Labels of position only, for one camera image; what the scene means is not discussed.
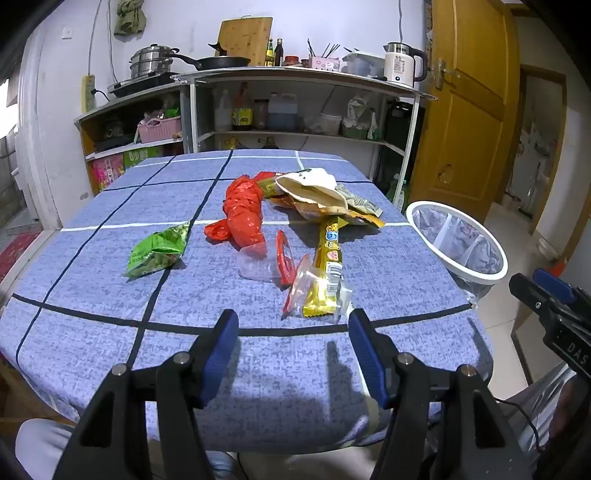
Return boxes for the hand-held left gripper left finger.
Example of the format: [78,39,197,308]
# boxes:
[65,308,241,480]

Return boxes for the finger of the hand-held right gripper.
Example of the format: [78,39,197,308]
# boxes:
[532,268,578,303]
[509,273,561,324]

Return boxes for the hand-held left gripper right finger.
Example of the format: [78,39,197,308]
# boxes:
[348,308,532,480]

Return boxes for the white trash bin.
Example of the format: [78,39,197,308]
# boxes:
[405,200,509,301]

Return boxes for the translucent plastic bin liner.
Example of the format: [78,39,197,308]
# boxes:
[413,206,504,306]

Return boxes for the clear plastic cup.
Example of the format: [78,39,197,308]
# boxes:
[238,242,282,283]

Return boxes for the clear plastic bag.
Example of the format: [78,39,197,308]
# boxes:
[281,253,354,324]

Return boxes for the red snack wrapper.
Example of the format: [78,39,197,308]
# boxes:
[276,230,296,284]

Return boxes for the long yellow snack wrapper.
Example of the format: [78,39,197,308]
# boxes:
[302,216,346,318]

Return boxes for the green snack packet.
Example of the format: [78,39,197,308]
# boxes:
[124,222,192,278]

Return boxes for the orange yellow snack wrapper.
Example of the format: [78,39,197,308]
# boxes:
[295,203,386,230]

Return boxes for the red plastic bag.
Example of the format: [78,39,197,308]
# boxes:
[204,173,278,252]

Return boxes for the pale printed wrapper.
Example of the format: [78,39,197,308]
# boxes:
[335,182,385,217]

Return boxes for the crushed white paper bowl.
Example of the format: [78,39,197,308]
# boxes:
[274,168,349,215]

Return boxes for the person's right forearm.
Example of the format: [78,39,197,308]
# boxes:
[551,369,591,462]

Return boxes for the blue checked tablecloth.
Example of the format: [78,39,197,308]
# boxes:
[0,148,494,455]

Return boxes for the green detergent bottle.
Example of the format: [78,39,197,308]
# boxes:
[387,173,411,204]

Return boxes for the yellow wooden door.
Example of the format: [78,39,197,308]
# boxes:
[409,0,520,222]

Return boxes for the person's left leg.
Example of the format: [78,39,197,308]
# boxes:
[16,418,81,480]

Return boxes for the green cardboard box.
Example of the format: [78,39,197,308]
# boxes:
[124,145,164,169]

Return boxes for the pink cardboard box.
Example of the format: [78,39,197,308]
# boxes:
[91,154,126,195]

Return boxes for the red floor mat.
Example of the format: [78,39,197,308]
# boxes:
[0,231,42,282]

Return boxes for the pink plastic basket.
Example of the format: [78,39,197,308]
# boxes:
[137,115,183,144]

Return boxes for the green white plastic bags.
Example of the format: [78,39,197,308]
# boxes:
[342,97,383,140]

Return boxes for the yellow label sauce bottle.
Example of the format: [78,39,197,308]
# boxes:
[232,82,254,131]

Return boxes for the white plastic bottle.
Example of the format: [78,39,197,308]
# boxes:
[213,89,232,132]

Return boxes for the clear jerry can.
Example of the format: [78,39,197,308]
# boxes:
[267,92,298,131]

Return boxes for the white electric kettle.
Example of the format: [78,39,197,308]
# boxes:
[383,41,428,88]

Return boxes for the small wooden shelf unit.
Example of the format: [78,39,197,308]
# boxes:
[74,83,192,197]

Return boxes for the black induction cooker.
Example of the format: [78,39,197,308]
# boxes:
[107,74,178,99]

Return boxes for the clear plastic container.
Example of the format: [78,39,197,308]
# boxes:
[342,52,386,77]

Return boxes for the white metal shelf unit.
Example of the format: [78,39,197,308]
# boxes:
[178,67,437,204]

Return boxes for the black frying pan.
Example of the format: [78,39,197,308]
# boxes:
[161,52,252,71]

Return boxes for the yellow power strip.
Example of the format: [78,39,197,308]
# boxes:
[81,74,96,114]

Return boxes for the stainless steel steamer pot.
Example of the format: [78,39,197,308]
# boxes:
[129,45,181,80]

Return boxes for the bundle of chopsticks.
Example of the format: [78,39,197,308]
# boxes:
[307,39,342,58]

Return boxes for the wooden cutting board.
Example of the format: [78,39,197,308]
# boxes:
[215,17,274,58]

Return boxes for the green hanging cloth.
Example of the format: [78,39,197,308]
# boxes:
[114,0,147,37]

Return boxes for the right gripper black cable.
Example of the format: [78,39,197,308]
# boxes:
[496,399,550,450]

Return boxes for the metal door handle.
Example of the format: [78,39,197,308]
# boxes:
[431,58,462,90]

